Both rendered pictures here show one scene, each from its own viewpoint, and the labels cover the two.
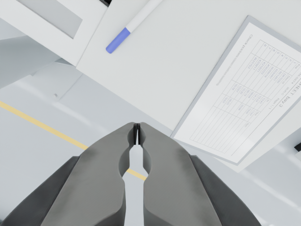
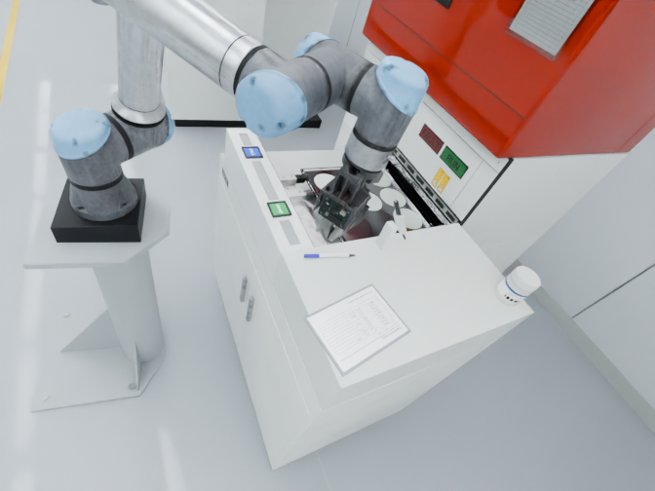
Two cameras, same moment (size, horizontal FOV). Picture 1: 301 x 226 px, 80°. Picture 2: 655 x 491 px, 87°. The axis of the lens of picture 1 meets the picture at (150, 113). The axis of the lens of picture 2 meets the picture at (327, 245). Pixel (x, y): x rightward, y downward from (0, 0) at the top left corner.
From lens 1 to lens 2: 72 cm
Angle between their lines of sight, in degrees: 73
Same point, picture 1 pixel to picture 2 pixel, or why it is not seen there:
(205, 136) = (328, 331)
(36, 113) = not seen: outside the picture
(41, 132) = not seen: outside the picture
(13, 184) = not seen: outside the picture
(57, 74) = (95, 372)
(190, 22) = (346, 271)
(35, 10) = (284, 231)
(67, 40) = (287, 244)
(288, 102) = (387, 338)
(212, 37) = (354, 283)
